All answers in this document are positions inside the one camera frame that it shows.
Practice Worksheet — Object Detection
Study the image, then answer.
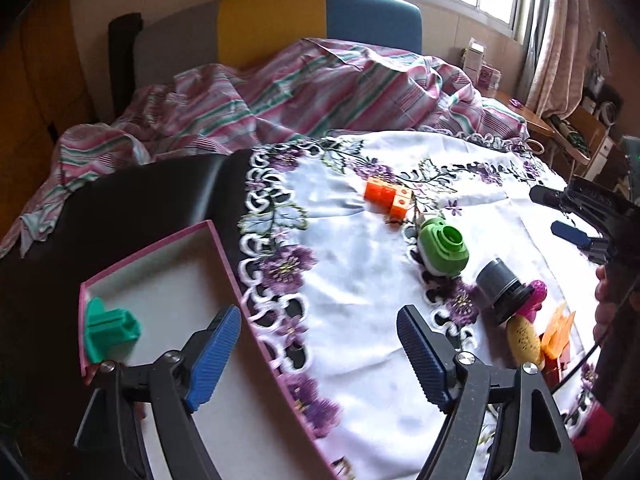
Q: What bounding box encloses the magenta plastic spool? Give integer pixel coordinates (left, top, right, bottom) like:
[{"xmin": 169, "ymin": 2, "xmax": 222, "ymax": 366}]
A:
[{"xmin": 515, "ymin": 280, "xmax": 549, "ymax": 324}]

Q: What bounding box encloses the orange linked cubes toy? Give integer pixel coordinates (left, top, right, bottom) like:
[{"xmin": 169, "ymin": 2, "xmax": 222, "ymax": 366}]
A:
[{"xmin": 363, "ymin": 175, "xmax": 415, "ymax": 222}]

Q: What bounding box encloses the pink shallow box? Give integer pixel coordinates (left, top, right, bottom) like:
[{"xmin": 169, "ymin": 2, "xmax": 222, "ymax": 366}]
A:
[{"xmin": 79, "ymin": 220, "xmax": 342, "ymax": 480}]

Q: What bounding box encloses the grey yellow blue headboard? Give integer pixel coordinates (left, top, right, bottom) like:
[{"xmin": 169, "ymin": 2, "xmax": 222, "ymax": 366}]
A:
[{"xmin": 108, "ymin": 0, "xmax": 424, "ymax": 117}]

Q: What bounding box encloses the beige patterned curtain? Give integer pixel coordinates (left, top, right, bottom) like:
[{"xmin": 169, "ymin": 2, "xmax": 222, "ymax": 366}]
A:
[{"xmin": 519, "ymin": 0, "xmax": 597, "ymax": 117}]

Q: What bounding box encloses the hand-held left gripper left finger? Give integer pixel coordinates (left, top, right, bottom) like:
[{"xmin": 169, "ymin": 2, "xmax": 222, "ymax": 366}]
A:
[{"xmin": 74, "ymin": 304, "xmax": 243, "ymax": 480}]

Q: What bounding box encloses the person's right hand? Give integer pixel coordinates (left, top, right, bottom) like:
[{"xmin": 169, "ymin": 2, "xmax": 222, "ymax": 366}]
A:
[{"xmin": 592, "ymin": 262, "xmax": 637, "ymax": 343}]

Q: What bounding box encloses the red glossy cylinder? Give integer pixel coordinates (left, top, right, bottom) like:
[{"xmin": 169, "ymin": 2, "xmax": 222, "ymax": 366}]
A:
[{"xmin": 542, "ymin": 350, "xmax": 571, "ymax": 387}]

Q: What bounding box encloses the grey cylinder with black base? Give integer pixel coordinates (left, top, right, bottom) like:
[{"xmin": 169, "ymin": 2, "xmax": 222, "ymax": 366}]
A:
[{"xmin": 475, "ymin": 257, "xmax": 537, "ymax": 324}]

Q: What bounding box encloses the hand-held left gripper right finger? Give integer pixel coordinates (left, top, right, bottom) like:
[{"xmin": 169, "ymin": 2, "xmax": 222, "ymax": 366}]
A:
[{"xmin": 396, "ymin": 304, "xmax": 583, "ymax": 480}]

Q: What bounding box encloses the yellow purple oval case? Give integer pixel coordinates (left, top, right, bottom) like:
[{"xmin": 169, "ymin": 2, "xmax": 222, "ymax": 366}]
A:
[{"xmin": 506, "ymin": 314, "xmax": 544, "ymax": 367}]

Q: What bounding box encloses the wooden shelf unit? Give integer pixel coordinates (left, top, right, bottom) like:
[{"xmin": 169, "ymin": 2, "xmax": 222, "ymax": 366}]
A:
[{"xmin": 564, "ymin": 104, "xmax": 617, "ymax": 183}]

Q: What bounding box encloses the green plastic block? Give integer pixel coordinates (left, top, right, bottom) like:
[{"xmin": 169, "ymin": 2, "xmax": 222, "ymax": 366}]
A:
[{"xmin": 83, "ymin": 297, "xmax": 143, "ymax": 365}]

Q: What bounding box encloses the wooden wardrobe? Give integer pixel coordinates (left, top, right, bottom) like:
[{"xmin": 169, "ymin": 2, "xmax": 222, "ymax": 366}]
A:
[{"xmin": 0, "ymin": 0, "xmax": 103, "ymax": 171}]

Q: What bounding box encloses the pink striped blanket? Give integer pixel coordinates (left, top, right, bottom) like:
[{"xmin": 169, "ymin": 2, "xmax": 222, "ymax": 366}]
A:
[{"xmin": 0, "ymin": 37, "xmax": 532, "ymax": 261}]

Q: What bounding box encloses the black cable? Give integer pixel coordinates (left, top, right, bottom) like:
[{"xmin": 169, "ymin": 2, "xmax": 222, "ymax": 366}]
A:
[{"xmin": 549, "ymin": 297, "xmax": 637, "ymax": 394}]

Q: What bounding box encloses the orange plastic piece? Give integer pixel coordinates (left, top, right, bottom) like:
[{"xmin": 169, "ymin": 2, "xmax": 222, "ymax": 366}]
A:
[{"xmin": 540, "ymin": 304, "xmax": 576, "ymax": 359}]

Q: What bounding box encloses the white embroidered floral tablecloth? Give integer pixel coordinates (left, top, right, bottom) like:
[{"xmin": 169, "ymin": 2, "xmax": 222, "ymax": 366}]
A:
[{"xmin": 237, "ymin": 130, "xmax": 603, "ymax": 480}]

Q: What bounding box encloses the stack of white boxes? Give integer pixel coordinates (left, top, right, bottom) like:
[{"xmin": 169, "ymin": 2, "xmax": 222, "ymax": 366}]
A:
[{"xmin": 461, "ymin": 39, "xmax": 502, "ymax": 97}]

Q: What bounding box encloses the wooden nightstand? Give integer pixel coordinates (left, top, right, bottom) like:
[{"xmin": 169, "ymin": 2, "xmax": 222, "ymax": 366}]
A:
[{"xmin": 494, "ymin": 90, "xmax": 592, "ymax": 163}]

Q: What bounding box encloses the green toy camera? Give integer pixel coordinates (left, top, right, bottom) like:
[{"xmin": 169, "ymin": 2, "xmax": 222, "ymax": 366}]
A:
[{"xmin": 417, "ymin": 215, "xmax": 471, "ymax": 277}]

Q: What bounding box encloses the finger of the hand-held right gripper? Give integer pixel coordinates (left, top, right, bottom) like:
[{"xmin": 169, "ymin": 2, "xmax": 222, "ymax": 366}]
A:
[
  {"xmin": 529, "ymin": 176, "xmax": 627, "ymax": 222},
  {"xmin": 550, "ymin": 219, "xmax": 614, "ymax": 264}
]

